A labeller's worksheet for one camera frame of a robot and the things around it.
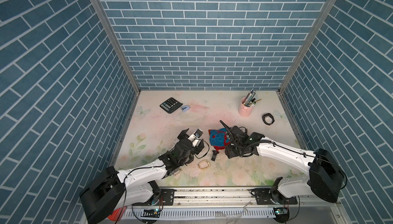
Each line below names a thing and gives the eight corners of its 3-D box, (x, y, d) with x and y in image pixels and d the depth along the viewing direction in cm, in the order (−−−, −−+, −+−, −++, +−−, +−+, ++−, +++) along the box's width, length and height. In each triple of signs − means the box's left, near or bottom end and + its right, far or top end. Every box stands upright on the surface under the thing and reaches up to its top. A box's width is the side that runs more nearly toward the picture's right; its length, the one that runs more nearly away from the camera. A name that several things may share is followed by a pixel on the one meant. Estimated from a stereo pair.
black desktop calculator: (160, 106, 112) (159, 104, 110) (173, 98, 118) (172, 95, 116) (169, 114, 108) (168, 112, 106) (182, 105, 113) (181, 103, 111)
